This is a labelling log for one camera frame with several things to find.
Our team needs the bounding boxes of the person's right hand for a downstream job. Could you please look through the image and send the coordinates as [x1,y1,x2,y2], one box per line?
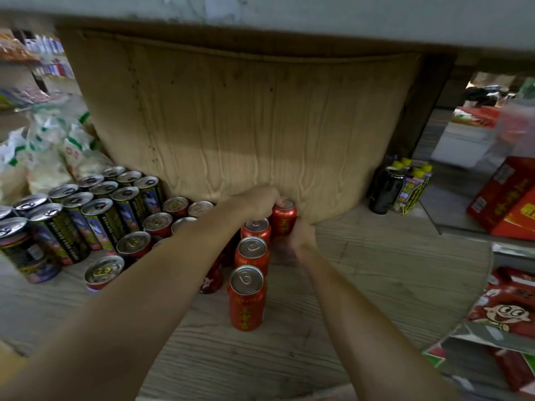
[271,217,318,263]

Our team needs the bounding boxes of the person's left hand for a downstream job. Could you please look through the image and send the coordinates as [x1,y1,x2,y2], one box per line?
[236,185,285,222]

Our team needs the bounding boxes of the round wooden shelf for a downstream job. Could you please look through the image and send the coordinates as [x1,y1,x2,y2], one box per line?
[0,0,535,401]

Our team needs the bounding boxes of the red and gold shelf cans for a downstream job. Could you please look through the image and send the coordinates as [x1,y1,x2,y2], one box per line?
[83,195,226,295]

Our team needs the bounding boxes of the group of tall blue-yellow cans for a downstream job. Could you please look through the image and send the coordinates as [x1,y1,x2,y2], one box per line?
[0,165,166,285]

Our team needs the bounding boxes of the person's left forearm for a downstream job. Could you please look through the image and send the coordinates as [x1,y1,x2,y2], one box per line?
[0,195,251,401]

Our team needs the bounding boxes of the person's right forearm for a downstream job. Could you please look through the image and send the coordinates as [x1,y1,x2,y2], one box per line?
[299,246,460,401]

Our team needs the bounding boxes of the black can by column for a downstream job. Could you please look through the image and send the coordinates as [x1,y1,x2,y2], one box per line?
[368,164,405,216]

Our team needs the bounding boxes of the yellow green bottle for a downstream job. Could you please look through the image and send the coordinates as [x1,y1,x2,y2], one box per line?
[392,157,434,217]

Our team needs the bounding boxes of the small green-top box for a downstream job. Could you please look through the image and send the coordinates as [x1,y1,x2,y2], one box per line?
[493,348,535,393]
[422,344,447,369]

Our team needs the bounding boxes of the red yellow-print carton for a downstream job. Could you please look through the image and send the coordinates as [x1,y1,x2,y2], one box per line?
[466,156,535,242]

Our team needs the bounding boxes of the red cartoon face carton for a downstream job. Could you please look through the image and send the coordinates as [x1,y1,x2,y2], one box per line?
[467,267,535,341]

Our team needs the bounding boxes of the rows of colourful packets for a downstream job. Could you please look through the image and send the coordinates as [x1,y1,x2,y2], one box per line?
[25,35,76,78]

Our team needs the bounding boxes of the pile of yellow snack packets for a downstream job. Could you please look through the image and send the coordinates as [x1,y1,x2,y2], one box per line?
[0,87,51,111]

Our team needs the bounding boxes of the row of mixed colour packets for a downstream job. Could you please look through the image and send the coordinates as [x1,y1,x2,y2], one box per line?
[0,31,41,63]

